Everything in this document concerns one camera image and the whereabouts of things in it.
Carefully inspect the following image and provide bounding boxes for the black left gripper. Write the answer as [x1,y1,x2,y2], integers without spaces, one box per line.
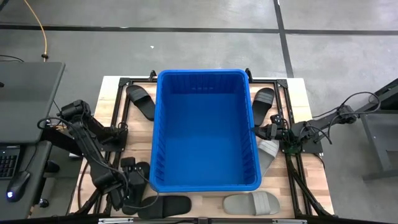
[103,169,132,213]

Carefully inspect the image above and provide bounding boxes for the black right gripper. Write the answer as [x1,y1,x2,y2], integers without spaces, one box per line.
[255,123,289,141]

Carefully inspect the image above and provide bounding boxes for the blue plastic bin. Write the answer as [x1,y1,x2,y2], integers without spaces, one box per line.
[149,68,262,193]

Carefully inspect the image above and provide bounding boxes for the grey slide sandal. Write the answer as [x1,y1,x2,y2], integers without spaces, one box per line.
[257,139,280,177]
[222,190,280,216]

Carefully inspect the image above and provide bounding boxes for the black keyboard tray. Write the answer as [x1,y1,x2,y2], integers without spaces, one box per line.
[0,139,52,222]

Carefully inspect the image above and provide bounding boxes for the black computer mouse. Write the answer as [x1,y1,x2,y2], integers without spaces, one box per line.
[6,170,31,203]

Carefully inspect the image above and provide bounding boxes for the black metal stand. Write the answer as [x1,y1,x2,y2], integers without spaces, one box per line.
[341,77,398,181]

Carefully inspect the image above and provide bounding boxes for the black keyboard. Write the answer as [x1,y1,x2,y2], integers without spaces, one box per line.
[0,148,19,180]

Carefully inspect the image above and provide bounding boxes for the dark grey desk top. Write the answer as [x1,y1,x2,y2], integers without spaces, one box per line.
[0,61,66,144]

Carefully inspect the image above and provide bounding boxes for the silver metal bracket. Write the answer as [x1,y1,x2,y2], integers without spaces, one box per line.
[98,217,134,224]
[272,218,307,224]

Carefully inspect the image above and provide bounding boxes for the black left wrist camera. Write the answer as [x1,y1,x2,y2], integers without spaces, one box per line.
[120,157,136,169]

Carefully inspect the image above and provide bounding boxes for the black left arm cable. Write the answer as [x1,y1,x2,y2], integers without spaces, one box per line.
[37,116,160,210]

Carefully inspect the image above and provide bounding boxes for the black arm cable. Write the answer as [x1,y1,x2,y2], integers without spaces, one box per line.
[37,116,160,210]
[312,91,382,146]

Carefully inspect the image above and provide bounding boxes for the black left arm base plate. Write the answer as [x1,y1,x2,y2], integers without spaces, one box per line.
[93,127,129,153]

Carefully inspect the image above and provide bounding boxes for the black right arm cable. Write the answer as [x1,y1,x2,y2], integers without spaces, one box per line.
[312,91,382,146]

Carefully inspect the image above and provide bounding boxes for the black metal table frame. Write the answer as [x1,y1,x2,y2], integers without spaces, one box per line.
[70,67,335,218]

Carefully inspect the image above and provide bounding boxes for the thin black floor cable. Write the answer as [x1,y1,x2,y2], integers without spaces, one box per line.
[0,54,25,63]

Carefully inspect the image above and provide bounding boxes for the orange floor cable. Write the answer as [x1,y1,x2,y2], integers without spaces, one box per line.
[24,0,50,60]

